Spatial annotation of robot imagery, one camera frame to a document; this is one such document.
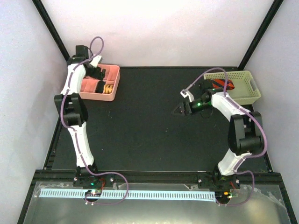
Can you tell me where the black necktie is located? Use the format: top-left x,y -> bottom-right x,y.
95,81 -> 106,94

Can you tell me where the left black frame post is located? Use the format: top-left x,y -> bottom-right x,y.
32,0 -> 70,62

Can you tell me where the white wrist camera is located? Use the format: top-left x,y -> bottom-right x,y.
90,55 -> 102,68
180,90 -> 194,102

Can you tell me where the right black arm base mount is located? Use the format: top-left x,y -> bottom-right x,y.
197,173 -> 240,190

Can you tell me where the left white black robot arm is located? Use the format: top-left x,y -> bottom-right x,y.
54,45 -> 101,186

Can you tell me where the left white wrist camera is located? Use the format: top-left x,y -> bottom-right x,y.
90,55 -> 102,68

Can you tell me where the green perforated plastic basket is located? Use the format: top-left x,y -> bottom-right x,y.
199,70 -> 261,105

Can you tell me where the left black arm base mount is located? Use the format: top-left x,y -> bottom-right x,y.
73,172 -> 115,189

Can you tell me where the black frame post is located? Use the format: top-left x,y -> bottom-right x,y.
238,0 -> 284,70
32,0 -> 70,62

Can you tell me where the yellow black rolled tie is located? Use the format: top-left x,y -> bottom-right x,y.
103,84 -> 114,94

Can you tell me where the right black frame post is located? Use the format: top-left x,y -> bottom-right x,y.
238,0 -> 284,70

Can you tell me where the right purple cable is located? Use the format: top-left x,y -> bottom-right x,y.
181,67 -> 268,208

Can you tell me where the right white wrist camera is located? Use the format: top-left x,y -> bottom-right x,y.
180,90 -> 194,102

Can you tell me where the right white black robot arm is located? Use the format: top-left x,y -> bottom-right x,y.
173,79 -> 267,188

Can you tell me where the pink compartment organizer box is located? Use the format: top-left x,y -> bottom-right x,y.
80,64 -> 120,101

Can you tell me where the clear acrylic sheet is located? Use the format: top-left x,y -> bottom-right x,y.
20,182 -> 291,224

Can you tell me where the orange navy striped tie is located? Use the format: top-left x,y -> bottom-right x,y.
211,79 -> 235,90

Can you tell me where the light blue slotted cable duct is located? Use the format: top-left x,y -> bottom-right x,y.
39,189 -> 216,202

